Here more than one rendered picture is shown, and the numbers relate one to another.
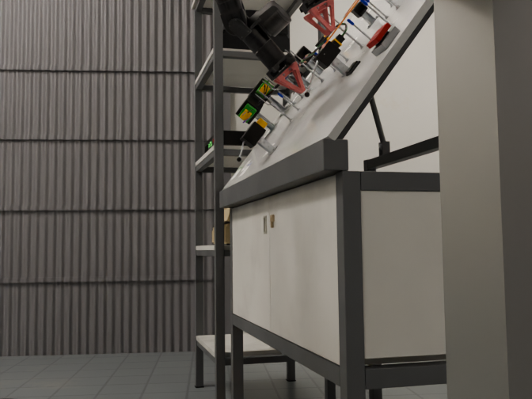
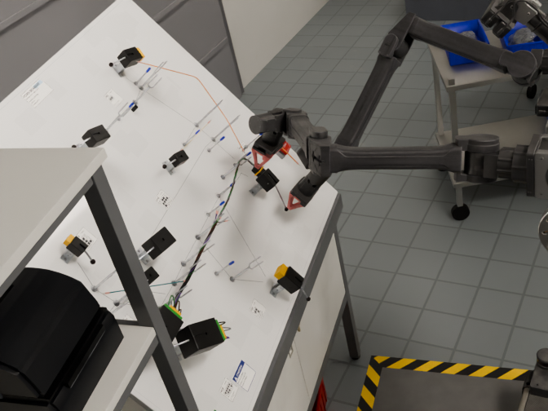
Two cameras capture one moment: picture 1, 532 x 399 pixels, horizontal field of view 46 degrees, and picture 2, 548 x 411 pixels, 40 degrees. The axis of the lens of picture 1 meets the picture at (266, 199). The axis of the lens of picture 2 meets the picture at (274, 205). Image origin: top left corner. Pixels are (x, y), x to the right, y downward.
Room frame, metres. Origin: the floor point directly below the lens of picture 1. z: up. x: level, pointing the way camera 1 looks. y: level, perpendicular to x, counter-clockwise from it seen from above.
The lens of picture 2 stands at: (3.14, 1.14, 2.44)
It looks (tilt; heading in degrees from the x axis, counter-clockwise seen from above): 35 degrees down; 220
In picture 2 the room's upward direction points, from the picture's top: 14 degrees counter-clockwise
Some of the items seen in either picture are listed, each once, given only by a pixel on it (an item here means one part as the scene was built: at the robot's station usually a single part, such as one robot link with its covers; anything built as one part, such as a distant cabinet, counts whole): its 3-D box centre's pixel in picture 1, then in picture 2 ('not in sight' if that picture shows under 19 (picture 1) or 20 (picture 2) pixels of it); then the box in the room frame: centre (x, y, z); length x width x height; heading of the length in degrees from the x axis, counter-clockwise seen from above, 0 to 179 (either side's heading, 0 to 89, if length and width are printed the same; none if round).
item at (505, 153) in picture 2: not in sight; (519, 164); (1.74, 0.69, 1.45); 0.09 x 0.08 x 0.12; 5
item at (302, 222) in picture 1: (299, 265); (319, 304); (1.57, -0.08, 0.60); 0.55 x 0.03 x 0.39; 15
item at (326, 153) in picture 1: (264, 184); (290, 312); (1.83, 0.00, 0.83); 1.18 x 0.05 x 0.06; 15
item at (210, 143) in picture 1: (247, 146); not in sight; (2.71, 0.08, 1.09); 0.35 x 0.33 x 0.07; 15
